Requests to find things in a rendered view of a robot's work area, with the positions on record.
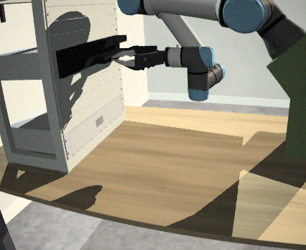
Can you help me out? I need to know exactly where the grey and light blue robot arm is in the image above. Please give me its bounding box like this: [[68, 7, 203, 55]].
[[117, 0, 306, 101]]

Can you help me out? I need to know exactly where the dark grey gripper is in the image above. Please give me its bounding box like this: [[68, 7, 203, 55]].
[[111, 45, 170, 70]]

